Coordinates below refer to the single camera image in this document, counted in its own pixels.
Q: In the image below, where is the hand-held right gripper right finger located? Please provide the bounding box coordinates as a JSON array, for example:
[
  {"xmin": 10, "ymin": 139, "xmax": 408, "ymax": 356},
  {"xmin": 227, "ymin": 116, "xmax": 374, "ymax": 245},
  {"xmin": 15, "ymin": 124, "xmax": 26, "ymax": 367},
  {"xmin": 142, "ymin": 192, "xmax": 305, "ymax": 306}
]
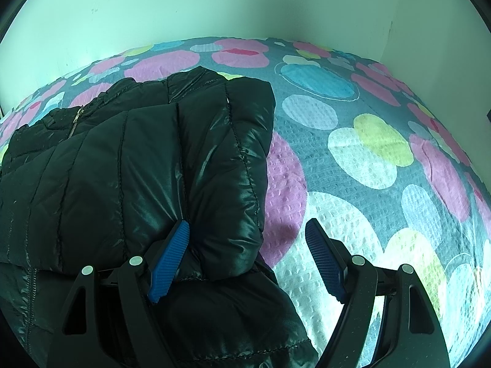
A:
[{"xmin": 305, "ymin": 218, "xmax": 450, "ymax": 368}]

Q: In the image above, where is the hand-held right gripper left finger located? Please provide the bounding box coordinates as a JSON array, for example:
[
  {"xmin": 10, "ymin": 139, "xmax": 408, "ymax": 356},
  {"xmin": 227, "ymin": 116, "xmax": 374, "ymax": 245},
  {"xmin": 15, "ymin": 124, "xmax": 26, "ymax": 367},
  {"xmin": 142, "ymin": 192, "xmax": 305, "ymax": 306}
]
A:
[{"xmin": 46, "ymin": 220, "xmax": 190, "ymax": 368}]

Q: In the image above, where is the black puffer jacket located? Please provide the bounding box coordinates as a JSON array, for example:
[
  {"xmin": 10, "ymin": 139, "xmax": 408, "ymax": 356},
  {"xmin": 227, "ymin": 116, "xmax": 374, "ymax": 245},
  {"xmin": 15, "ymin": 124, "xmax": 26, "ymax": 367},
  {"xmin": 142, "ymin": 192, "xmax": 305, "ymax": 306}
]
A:
[{"xmin": 0, "ymin": 66, "xmax": 319, "ymax": 368}]

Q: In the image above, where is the polka dot bedsheet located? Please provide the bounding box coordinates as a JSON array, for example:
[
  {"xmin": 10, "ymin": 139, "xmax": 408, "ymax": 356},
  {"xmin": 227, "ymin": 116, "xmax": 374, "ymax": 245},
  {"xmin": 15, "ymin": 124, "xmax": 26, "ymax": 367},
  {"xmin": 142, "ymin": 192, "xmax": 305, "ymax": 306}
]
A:
[{"xmin": 0, "ymin": 36, "xmax": 491, "ymax": 368}]

